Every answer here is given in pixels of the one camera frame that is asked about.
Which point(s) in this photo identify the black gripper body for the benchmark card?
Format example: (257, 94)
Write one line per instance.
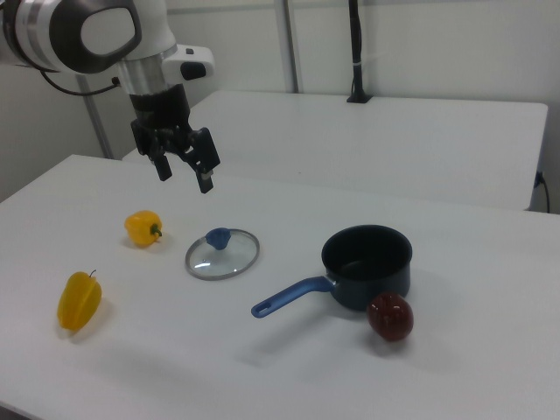
(159, 105)

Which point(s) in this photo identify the yellow long pepper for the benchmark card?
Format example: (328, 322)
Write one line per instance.
(79, 302)

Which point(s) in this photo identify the yellow bell pepper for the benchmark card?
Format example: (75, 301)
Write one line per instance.
(141, 228)

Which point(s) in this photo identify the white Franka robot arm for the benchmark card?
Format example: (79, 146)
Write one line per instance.
(39, 30)

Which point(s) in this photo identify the glass lid with blue knob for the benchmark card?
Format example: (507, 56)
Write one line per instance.
(219, 238)

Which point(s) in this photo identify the dark blue saucepan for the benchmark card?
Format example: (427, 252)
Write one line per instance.
(367, 267)

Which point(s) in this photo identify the grey metal partition post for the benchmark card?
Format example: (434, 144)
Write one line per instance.
(291, 44)
(97, 118)

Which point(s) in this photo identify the black pole with base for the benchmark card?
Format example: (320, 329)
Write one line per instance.
(358, 52)

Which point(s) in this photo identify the white side table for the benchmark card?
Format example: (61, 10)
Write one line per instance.
(372, 144)

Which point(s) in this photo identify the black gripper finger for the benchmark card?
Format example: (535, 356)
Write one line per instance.
(163, 168)
(205, 153)

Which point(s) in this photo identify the dark red apple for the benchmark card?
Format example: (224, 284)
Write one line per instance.
(390, 316)

